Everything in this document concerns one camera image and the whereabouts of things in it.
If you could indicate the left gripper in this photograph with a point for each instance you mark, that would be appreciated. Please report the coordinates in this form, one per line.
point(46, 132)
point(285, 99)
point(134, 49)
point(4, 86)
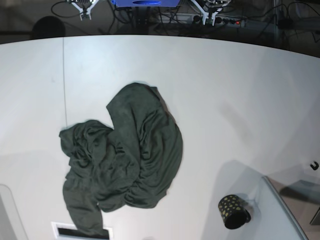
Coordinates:
point(210, 8)

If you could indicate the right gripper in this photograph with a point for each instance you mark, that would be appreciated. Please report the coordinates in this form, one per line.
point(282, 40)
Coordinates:
point(84, 7)

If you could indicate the dark green t-shirt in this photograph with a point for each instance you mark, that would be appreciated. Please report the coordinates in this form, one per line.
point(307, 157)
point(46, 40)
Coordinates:
point(132, 163)

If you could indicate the blue box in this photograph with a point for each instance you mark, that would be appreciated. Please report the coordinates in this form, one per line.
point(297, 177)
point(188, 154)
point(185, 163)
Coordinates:
point(145, 3)

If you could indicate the white power strip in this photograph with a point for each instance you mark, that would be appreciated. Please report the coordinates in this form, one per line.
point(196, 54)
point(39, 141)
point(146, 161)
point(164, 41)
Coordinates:
point(188, 19)

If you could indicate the black round stool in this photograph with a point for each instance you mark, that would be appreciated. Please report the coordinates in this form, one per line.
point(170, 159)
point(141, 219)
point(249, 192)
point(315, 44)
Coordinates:
point(48, 27)

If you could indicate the small black hook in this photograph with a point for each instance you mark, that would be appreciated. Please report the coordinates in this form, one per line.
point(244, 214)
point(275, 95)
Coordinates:
point(315, 165)

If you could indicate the black mug with gold dots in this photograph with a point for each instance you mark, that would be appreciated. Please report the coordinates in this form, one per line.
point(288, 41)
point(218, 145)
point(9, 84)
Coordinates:
point(233, 212)

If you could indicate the grey tray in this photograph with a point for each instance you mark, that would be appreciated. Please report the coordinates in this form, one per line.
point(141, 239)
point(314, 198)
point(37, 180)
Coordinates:
point(302, 198)

